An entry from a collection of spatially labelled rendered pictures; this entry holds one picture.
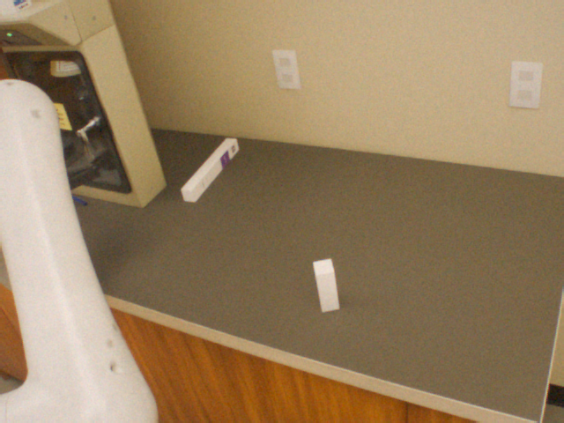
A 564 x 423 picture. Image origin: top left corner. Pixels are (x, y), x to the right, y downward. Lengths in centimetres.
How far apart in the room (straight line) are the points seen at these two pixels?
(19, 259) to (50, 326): 9
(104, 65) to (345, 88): 62
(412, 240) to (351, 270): 16
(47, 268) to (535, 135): 115
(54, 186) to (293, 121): 104
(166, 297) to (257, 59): 74
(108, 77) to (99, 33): 10
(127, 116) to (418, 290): 82
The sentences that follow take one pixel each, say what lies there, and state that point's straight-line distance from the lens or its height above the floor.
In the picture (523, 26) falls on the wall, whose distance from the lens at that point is 134.
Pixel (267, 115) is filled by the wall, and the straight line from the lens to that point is 168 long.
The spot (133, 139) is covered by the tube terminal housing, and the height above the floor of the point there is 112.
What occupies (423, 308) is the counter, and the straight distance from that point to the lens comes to 108.
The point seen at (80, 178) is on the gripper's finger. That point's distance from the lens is 132.
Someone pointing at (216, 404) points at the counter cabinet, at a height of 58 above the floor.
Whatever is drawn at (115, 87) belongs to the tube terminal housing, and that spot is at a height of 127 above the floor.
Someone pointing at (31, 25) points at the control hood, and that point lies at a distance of 128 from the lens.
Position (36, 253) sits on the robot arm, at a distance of 66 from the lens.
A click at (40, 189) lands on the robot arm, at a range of 70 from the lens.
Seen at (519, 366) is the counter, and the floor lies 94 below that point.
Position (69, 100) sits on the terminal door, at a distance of 146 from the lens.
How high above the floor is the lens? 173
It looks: 36 degrees down
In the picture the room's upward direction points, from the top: 11 degrees counter-clockwise
